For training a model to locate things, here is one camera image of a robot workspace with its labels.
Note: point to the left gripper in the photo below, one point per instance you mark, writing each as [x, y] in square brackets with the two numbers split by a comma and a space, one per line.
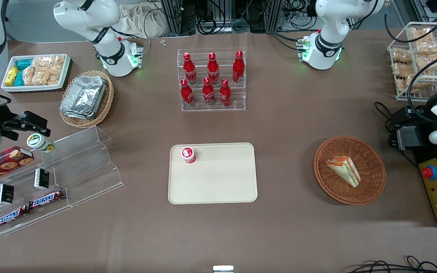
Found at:
[409, 118]

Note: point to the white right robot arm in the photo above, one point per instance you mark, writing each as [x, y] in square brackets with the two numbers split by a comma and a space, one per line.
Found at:
[115, 60]

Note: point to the aluminium foil tray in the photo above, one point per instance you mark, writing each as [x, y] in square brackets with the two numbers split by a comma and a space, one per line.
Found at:
[76, 116]
[84, 94]

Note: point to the round brown wicker basket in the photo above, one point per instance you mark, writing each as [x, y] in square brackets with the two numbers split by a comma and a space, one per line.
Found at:
[370, 167]

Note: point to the oval tan wicker basket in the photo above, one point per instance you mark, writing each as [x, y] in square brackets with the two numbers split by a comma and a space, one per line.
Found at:
[104, 110]

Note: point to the wrapped triangle sandwich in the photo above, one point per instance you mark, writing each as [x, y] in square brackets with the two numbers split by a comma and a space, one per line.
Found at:
[345, 170]

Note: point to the cream plastic serving tray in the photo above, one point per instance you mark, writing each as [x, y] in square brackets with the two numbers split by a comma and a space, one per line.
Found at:
[218, 178]

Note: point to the grey metal box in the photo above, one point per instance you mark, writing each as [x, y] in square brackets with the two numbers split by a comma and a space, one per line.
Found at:
[412, 137]

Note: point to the green lidded sunflower jar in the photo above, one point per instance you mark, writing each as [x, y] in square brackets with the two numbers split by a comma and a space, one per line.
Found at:
[38, 142]

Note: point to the white rectangular plastic bin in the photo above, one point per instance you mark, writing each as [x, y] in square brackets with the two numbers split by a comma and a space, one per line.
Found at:
[10, 88]

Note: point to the red plaid cookie box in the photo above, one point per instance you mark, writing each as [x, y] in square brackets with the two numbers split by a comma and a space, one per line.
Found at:
[2, 163]

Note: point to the teal snack packet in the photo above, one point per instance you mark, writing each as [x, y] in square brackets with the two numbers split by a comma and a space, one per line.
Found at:
[19, 79]
[25, 63]

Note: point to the yellow snack packet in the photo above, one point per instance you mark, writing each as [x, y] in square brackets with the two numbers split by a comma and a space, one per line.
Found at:
[11, 76]

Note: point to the clear rice cracker bag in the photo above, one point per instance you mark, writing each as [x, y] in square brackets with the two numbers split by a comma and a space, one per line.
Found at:
[57, 70]
[429, 48]
[36, 76]
[420, 34]
[402, 71]
[401, 55]
[434, 64]
[42, 61]

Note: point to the small black chocolate box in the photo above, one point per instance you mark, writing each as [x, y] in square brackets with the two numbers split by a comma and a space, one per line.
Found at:
[4, 193]
[41, 179]

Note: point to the Snickers chocolate bar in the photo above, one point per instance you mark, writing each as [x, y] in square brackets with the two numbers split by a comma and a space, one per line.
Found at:
[47, 199]
[10, 217]

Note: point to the clear acrylic stepped shelf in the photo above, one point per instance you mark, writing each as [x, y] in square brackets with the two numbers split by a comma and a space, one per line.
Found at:
[25, 212]
[89, 170]

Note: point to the cream cloth bag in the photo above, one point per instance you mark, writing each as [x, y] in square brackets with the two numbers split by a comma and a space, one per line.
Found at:
[142, 19]

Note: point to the small white clip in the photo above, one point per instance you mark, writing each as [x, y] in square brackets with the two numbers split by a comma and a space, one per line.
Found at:
[162, 42]

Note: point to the red cola bottle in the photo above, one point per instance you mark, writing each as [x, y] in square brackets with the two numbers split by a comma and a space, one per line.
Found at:
[238, 68]
[212, 69]
[225, 94]
[186, 94]
[208, 93]
[189, 70]

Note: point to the red lidded small jar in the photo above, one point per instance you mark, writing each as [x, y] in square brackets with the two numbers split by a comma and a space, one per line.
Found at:
[188, 154]

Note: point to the clear acrylic bottle rack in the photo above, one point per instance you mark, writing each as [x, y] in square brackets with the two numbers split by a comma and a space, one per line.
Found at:
[237, 102]

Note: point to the aluminium profile frame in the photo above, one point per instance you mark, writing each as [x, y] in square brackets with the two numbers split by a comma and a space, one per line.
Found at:
[175, 17]

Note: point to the small silver bracket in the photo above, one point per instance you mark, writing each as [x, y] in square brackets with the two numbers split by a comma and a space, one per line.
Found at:
[223, 269]

